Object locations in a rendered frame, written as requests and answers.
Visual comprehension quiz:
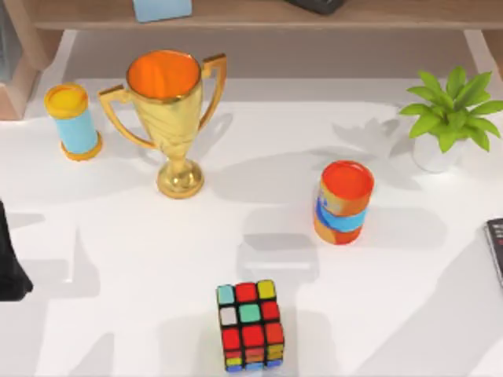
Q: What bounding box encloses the black flat object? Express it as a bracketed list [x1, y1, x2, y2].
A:
[283, 0, 346, 16]

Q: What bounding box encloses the light blue box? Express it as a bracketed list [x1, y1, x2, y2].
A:
[131, 0, 193, 24]

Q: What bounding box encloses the green plant in white pot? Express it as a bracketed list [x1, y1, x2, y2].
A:
[398, 65, 503, 174]

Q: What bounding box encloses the orange and blue can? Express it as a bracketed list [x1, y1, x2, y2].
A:
[313, 159, 376, 246]

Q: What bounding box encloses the multicoloured puzzle cube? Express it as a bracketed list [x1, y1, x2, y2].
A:
[215, 279, 285, 373]

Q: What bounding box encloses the gold trophy cup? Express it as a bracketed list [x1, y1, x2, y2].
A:
[97, 50, 228, 199]

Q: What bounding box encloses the wooden shelf unit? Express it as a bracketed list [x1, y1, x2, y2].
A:
[0, 0, 503, 121]

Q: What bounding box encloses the yellow and blue can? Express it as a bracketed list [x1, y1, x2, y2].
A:
[43, 82, 104, 163]

